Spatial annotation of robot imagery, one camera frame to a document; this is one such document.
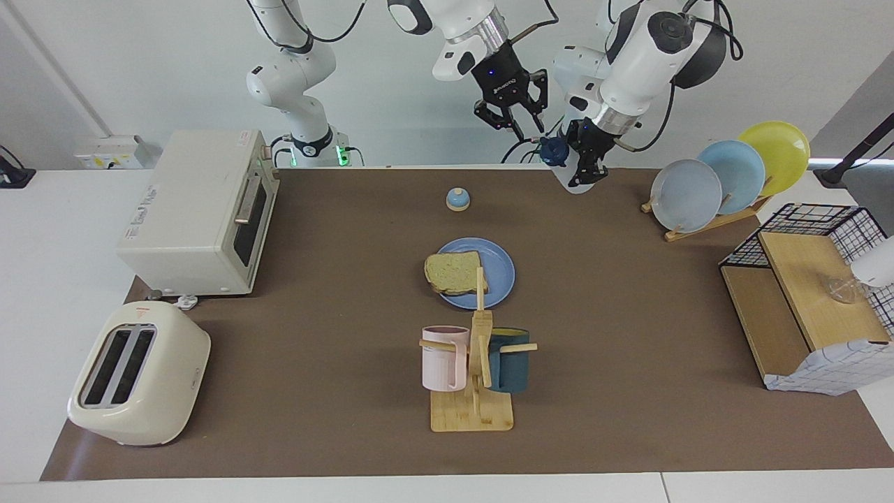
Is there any black wire basket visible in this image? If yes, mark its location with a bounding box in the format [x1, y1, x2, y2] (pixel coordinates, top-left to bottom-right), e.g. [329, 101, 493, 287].
[719, 203, 894, 340]

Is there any wooden shelf box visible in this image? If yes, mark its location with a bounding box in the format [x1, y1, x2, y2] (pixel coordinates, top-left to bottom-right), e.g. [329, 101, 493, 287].
[721, 231, 891, 389]

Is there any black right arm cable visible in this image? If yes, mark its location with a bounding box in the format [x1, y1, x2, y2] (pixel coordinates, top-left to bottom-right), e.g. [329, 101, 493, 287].
[279, 0, 559, 43]

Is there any wooden mug rack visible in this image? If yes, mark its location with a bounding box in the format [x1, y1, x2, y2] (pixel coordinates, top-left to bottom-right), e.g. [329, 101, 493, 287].
[419, 267, 539, 432]

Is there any cream two-slot toaster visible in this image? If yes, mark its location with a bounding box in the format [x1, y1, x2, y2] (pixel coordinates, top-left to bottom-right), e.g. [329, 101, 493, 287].
[67, 302, 212, 447]

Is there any clear glass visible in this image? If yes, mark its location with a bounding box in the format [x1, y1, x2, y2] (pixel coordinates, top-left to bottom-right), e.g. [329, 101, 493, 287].
[824, 277, 867, 305]

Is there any brown table mat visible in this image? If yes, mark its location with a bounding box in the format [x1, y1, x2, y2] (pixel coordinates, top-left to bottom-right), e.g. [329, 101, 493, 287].
[40, 168, 894, 481]

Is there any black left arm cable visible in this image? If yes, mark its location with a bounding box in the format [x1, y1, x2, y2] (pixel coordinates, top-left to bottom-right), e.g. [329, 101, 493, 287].
[615, 0, 743, 152]

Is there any dark teal mug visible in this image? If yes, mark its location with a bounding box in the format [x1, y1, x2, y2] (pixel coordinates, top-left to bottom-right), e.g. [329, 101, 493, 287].
[487, 328, 532, 393]

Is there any yellow plate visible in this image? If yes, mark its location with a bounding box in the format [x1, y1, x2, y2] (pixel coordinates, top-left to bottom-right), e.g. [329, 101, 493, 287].
[738, 121, 811, 198]

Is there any wooden plate rack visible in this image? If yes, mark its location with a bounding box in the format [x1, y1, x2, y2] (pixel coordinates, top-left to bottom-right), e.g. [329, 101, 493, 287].
[641, 178, 775, 242]

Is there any grey plate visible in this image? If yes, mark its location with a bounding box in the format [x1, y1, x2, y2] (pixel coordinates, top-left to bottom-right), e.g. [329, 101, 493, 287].
[650, 159, 724, 233]

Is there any white toaster oven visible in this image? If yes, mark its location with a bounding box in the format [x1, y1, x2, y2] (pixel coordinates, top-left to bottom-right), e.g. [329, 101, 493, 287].
[116, 129, 280, 297]

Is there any seasoning bottle with navy cap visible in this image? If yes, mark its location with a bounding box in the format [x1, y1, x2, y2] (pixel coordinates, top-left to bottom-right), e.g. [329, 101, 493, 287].
[541, 135, 607, 196]

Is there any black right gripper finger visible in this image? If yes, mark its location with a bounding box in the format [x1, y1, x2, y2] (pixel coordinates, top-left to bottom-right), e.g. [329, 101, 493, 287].
[474, 96, 526, 143]
[520, 68, 550, 135]

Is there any black clamp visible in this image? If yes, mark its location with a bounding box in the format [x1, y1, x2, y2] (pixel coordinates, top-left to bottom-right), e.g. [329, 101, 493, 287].
[0, 145, 37, 189]

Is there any white checked cloth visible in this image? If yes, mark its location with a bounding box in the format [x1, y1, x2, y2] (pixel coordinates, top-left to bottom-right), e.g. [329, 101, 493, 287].
[763, 339, 894, 397]

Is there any pink ribbed mug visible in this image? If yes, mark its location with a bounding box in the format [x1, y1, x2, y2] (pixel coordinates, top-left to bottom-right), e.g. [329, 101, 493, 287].
[422, 326, 470, 392]

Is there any white cylinder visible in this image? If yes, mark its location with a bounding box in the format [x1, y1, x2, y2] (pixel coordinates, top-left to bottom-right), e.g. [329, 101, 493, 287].
[850, 236, 894, 289]

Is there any light blue plate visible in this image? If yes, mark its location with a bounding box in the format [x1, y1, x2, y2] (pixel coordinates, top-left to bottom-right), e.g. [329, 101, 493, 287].
[697, 140, 767, 216]

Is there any toast bread slice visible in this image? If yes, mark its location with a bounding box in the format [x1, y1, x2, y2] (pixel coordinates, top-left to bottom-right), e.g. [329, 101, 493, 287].
[424, 251, 490, 296]

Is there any white power strip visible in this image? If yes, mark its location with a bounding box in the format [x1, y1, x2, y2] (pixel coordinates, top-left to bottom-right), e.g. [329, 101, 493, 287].
[75, 135, 151, 170]

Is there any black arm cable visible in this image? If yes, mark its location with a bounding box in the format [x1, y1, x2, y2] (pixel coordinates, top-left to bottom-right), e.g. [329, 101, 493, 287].
[615, 0, 743, 152]
[279, 0, 559, 43]

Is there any blue round plate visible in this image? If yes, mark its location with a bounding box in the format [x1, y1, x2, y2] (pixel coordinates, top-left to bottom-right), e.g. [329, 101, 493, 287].
[431, 238, 516, 310]

